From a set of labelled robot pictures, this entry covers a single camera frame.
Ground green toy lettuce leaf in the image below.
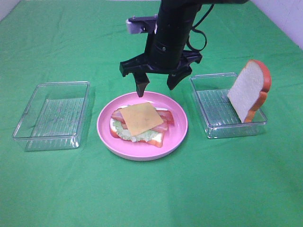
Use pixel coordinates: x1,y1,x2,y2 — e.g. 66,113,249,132
110,118,162,142

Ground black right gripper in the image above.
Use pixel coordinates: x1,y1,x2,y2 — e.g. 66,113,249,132
119,33,202,97

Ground left clear plastic tray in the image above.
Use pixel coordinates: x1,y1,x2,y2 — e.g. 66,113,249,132
12,81,90,151

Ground pink round plate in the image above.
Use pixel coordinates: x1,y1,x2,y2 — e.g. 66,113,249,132
97,91,188,161

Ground yellow toy cheese slice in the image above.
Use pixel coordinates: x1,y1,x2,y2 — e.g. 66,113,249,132
119,102,164,136

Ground right clear plastic tray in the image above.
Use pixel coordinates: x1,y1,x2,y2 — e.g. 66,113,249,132
189,72,267,139

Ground green tablecloth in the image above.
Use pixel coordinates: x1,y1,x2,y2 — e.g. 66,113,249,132
0,0,303,227

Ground toy bacon strip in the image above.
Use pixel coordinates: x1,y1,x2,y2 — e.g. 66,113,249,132
111,109,169,134
156,109,174,125

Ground clear plastic tray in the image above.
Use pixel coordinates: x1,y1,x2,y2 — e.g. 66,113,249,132
12,81,90,151
189,72,267,139

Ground toy bread slice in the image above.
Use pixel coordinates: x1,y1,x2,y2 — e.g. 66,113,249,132
227,60,272,123
109,118,165,148

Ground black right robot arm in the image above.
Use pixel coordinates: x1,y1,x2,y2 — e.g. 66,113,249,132
119,0,245,97

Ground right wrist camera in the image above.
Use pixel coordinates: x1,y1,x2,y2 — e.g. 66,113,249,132
125,14,158,34

